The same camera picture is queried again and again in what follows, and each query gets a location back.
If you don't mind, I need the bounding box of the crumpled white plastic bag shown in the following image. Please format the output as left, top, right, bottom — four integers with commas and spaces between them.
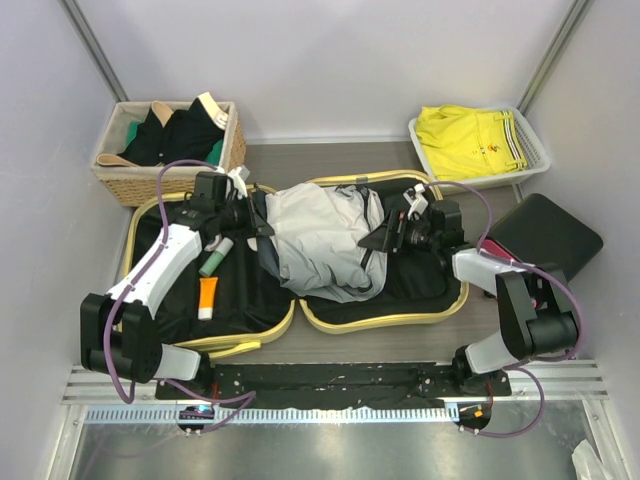
571, 440, 609, 480

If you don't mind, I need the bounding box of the woven wicker basket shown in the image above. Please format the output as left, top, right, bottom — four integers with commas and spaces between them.
91, 93, 246, 207

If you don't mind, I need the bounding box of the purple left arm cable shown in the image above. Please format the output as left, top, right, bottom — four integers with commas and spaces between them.
102, 159, 256, 434

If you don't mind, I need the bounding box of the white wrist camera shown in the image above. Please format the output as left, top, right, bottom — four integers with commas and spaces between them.
403, 183, 429, 221
227, 164, 250, 199

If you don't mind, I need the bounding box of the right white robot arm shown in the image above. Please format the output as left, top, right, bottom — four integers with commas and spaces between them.
358, 200, 580, 395

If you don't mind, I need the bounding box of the beige item with white tag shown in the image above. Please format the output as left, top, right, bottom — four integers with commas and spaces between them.
197, 92, 229, 131

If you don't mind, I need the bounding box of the orange and white tube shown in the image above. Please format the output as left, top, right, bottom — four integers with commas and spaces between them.
197, 277, 218, 321

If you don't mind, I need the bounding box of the green and white bottle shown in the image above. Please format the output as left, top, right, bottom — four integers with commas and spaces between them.
199, 238, 234, 277

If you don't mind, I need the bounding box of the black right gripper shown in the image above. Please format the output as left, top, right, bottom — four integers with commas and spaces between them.
358, 209, 440, 257

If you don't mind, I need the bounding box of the beige shoe insole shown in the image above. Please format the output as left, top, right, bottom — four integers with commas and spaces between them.
96, 154, 135, 167

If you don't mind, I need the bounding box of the white slotted cable duct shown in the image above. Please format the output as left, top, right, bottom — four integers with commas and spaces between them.
84, 403, 459, 426

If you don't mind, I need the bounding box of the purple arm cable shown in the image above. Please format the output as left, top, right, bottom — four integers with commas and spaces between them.
419, 180, 584, 439
102, 159, 256, 434

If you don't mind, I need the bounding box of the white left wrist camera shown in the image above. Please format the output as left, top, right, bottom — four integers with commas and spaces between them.
227, 164, 250, 199

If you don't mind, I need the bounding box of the grey garment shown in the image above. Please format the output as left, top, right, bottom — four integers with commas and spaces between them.
257, 183, 387, 303

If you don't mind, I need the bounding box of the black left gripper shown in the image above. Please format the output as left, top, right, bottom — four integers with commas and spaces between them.
214, 191, 273, 241

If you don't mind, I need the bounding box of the white plastic mesh basket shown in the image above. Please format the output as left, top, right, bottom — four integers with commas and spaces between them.
408, 107, 551, 189

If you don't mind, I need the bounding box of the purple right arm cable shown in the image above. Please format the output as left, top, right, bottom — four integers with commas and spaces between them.
419, 180, 584, 439

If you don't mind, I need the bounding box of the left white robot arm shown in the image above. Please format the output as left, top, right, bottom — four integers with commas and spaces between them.
80, 167, 295, 399

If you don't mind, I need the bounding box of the green cloth in basket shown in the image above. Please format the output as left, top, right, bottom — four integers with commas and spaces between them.
125, 121, 224, 166

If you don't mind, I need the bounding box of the yellow hard-shell suitcase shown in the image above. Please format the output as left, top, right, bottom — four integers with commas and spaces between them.
125, 170, 469, 359

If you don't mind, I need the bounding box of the yellow polo shirt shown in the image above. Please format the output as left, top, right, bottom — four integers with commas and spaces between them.
415, 105, 528, 181

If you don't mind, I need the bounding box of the black and pink drawer box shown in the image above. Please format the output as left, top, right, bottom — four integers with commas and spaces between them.
482, 193, 604, 281

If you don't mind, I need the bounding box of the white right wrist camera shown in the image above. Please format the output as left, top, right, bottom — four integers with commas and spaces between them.
403, 183, 429, 221

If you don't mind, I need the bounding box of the black clothing in basket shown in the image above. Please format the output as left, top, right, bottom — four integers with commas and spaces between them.
119, 98, 225, 167

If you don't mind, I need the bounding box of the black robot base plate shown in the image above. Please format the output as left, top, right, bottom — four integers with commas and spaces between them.
186, 362, 512, 410

